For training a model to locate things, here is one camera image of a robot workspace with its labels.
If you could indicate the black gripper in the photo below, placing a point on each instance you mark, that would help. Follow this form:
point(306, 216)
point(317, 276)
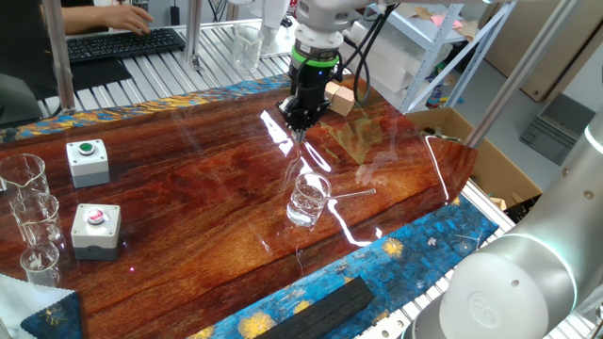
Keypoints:
point(311, 85)

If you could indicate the clear glass stirring rod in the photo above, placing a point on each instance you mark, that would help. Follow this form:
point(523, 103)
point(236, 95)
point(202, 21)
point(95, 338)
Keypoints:
point(351, 194)

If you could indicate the glass beaker with water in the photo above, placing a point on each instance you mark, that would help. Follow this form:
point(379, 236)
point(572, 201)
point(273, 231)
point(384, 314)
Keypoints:
point(306, 207)

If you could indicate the person's bare forearm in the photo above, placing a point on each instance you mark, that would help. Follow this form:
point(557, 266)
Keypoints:
point(82, 20)

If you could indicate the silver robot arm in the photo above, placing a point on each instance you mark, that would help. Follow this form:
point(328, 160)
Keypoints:
point(504, 301)

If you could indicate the tall empty glass beaker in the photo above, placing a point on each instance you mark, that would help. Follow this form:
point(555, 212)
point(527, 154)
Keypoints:
point(247, 49)

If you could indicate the large empty glass beaker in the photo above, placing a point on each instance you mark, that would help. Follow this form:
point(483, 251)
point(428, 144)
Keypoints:
point(26, 176)

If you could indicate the medium empty glass beaker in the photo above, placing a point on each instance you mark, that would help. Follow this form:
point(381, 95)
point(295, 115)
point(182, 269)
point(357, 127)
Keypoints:
point(40, 221)

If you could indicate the small empty glass beaker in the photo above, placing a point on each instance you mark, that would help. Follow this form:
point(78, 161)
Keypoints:
point(40, 268)

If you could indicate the person's bare hand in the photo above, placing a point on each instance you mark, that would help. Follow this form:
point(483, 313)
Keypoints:
point(125, 19)

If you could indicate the flat aluminium plate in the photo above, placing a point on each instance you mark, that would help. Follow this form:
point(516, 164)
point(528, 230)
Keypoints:
point(282, 44)

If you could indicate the white plastic stand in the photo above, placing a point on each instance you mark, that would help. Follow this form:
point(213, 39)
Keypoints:
point(274, 19)

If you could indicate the white metal shelf rack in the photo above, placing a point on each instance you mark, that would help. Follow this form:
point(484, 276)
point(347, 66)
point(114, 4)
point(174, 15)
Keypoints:
point(424, 42)

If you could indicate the glossy wood print mat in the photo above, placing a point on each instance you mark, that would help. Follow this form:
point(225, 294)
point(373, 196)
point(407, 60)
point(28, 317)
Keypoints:
point(188, 212)

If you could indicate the black power adapter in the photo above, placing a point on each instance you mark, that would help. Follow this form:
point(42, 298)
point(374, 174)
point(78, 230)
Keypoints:
point(175, 15)

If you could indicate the blue starry night cloth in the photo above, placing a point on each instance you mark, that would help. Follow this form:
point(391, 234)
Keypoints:
point(424, 245)

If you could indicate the black computer keyboard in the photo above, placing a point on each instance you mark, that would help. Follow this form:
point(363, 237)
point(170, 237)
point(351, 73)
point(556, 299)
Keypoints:
point(127, 44)

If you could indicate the black foam block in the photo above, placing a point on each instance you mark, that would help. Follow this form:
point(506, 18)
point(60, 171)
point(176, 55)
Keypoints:
point(320, 311)

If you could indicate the open cardboard box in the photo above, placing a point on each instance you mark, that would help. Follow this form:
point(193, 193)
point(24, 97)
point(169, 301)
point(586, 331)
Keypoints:
point(499, 165)

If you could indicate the black desk pad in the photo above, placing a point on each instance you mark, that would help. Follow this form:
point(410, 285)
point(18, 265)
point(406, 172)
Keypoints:
point(99, 73)

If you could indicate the green push button box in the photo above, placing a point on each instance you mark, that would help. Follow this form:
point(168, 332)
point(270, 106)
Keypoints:
point(87, 162)

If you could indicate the red push button box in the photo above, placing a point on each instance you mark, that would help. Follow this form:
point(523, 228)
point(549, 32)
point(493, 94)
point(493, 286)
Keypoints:
point(96, 235)

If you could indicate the black printed box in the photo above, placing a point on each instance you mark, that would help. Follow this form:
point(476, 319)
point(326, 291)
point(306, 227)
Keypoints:
point(525, 209)

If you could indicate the grey plastic crate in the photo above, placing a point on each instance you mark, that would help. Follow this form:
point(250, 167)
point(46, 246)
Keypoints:
point(551, 127)

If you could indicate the brown cardboard panel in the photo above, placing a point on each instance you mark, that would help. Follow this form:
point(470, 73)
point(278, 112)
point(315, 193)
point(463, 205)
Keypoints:
point(556, 66)

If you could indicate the black computer monitor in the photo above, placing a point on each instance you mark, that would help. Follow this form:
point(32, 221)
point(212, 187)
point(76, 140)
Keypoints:
point(21, 47)

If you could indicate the aluminium frame post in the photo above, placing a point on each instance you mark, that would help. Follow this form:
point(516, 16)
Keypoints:
point(193, 33)
point(60, 56)

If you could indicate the slanted aluminium frame strut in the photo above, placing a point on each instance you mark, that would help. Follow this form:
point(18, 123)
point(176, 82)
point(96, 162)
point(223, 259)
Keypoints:
point(512, 82)

